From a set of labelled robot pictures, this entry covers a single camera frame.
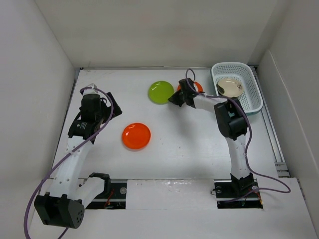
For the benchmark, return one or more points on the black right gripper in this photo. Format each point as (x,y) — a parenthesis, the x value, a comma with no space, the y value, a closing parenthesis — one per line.
(174,98)

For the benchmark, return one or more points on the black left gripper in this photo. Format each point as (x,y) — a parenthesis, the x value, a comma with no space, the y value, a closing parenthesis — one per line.
(116,109)

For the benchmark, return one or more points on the orange plate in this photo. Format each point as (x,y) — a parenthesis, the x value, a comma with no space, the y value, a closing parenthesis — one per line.
(136,136)
(198,87)

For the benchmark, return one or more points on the cream plate with leaf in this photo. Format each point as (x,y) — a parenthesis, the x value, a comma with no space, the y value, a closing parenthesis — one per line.
(230,87)

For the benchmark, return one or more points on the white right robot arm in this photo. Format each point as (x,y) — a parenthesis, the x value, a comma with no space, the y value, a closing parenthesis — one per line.
(232,124)

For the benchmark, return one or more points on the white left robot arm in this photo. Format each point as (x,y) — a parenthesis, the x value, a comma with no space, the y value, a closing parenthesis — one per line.
(65,201)

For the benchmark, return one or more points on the white perforated plastic bin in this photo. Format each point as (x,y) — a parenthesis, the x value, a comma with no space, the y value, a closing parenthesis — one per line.
(251,99)

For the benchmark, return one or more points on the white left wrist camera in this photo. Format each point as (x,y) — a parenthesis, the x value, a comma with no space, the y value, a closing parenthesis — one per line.
(90,89)

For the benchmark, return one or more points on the black metal base rail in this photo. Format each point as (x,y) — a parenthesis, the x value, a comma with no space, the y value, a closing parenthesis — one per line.
(173,194)

